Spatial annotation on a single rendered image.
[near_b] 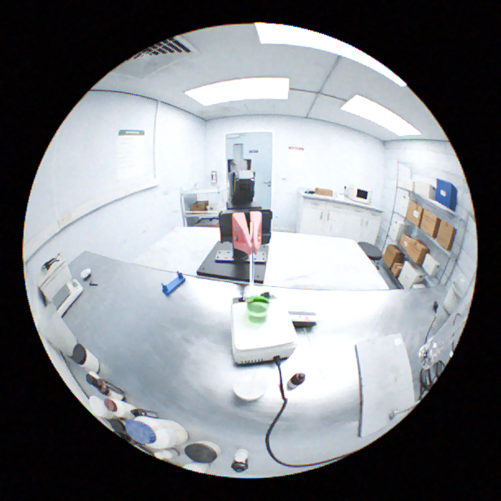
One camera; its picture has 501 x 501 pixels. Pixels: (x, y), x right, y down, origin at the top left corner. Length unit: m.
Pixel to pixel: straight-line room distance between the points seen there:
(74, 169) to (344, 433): 1.90
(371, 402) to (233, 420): 0.30
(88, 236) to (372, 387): 1.82
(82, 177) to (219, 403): 1.63
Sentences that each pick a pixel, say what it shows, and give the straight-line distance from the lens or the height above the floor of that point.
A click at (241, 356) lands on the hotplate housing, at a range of 0.33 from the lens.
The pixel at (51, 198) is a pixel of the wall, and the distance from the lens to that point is 1.50.
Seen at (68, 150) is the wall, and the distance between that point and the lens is 1.62.
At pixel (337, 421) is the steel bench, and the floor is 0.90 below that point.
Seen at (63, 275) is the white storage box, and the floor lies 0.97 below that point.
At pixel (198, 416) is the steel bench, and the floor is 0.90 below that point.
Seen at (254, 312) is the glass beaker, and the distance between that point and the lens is 0.29.
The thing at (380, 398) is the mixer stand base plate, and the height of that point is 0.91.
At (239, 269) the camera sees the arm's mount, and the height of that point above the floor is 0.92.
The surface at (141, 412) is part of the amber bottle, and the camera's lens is 0.37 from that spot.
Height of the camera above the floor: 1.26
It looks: 29 degrees down
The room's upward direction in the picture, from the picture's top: straight up
